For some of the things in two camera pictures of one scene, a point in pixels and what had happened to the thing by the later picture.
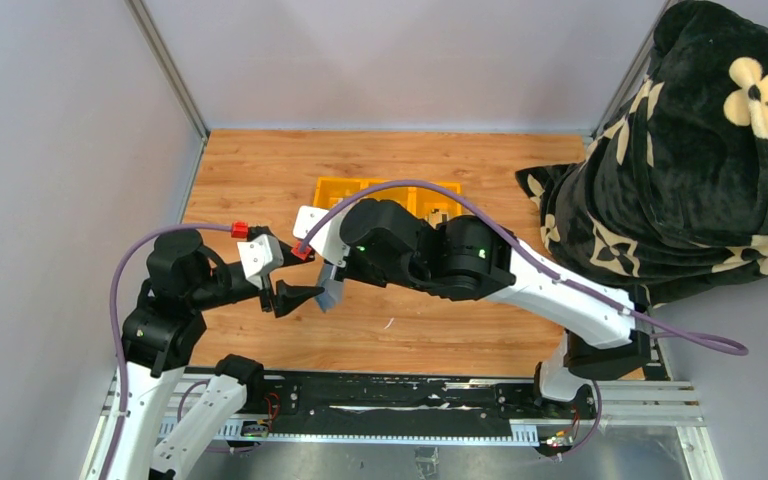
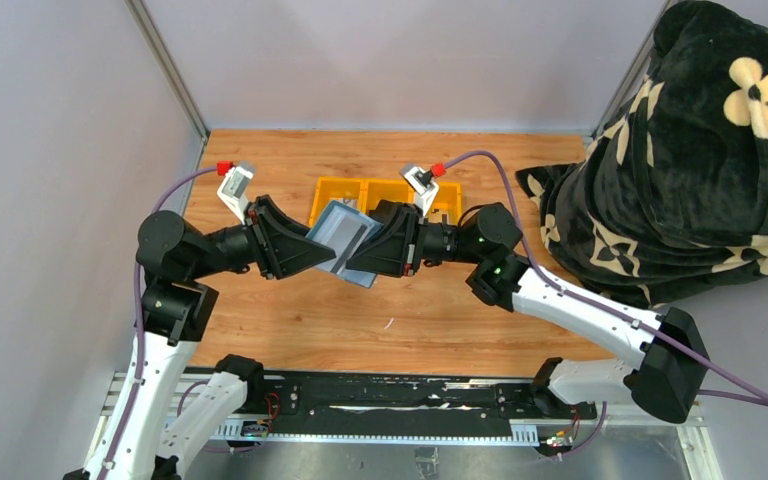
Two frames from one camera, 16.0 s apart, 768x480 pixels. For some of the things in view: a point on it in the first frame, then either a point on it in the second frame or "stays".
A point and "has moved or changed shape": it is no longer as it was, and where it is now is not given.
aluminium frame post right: x=632 y=83 stays
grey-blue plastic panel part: x=333 y=289 has moved or changed shape
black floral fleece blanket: x=702 y=170 stays
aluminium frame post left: x=153 y=38 stays
